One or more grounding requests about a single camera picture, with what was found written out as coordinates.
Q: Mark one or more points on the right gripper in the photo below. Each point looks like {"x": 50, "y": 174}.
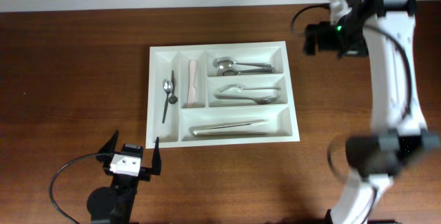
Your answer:
{"x": 322, "y": 29}

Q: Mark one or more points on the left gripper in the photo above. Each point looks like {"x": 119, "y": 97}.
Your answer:
{"x": 105, "y": 153}

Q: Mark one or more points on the steel teaspoon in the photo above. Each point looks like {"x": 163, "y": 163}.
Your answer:
{"x": 173, "y": 98}

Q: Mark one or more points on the steel teaspoon angled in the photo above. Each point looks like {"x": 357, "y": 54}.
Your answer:
{"x": 168, "y": 88}

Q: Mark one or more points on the steel fork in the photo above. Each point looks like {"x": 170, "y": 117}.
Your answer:
{"x": 260, "y": 101}
{"x": 241, "y": 88}

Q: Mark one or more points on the pink plastic knife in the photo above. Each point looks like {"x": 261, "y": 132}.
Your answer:
{"x": 192, "y": 91}

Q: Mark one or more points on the steel tablespoon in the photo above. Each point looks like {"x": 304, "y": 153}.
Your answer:
{"x": 227, "y": 62}
{"x": 234, "y": 71}

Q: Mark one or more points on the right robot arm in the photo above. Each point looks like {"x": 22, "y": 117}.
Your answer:
{"x": 383, "y": 31}

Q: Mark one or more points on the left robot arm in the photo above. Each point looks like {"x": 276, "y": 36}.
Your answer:
{"x": 113, "y": 204}

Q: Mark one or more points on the white plastic cutlery tray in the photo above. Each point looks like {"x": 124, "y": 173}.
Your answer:
{"x": 281, "y": 125}

